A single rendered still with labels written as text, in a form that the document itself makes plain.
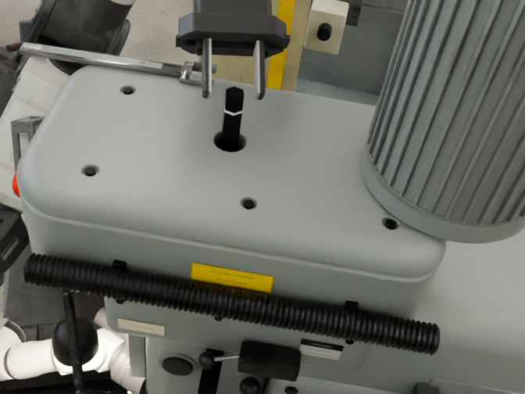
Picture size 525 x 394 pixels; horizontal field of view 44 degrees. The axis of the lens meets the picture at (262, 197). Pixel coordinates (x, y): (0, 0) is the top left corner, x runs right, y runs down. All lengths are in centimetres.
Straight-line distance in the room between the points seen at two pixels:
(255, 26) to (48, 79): 56
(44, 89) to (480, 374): 83
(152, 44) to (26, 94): 319
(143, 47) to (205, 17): 361
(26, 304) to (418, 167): 175
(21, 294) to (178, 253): 160
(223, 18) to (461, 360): 50
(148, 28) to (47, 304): 266
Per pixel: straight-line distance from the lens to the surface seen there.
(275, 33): 73
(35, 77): 120
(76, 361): 92
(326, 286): 71
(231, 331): 82
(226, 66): 279
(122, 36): 119
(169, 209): 67
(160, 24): 456
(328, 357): 84
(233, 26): 73
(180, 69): 84
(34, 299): 225
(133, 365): 115
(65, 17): 118
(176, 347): 92
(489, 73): 57
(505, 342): 84
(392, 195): 69
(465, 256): 88
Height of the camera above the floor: 238
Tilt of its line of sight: 45 degrees down
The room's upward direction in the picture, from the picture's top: 10 degrees clockwise
